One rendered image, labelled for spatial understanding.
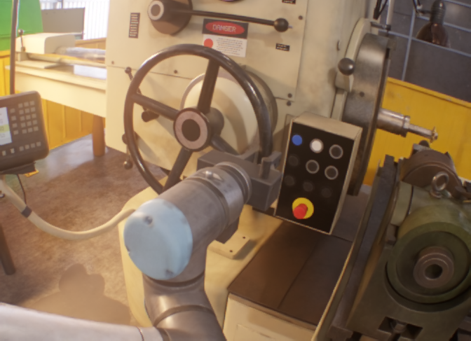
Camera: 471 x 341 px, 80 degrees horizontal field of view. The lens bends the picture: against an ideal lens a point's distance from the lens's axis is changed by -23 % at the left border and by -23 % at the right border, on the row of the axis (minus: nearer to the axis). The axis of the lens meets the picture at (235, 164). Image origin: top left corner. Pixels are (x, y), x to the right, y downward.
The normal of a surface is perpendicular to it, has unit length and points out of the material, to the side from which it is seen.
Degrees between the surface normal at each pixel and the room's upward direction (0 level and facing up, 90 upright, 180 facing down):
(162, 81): 90
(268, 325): 90
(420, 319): 90
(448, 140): 90
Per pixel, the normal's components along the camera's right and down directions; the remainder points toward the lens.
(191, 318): 0.15, -0.91
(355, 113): -0.43, 0.11
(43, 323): 0.42, -0.87
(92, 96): -0.47, 0.33
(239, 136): 0.00, 0.55
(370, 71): -0.29, -0.32
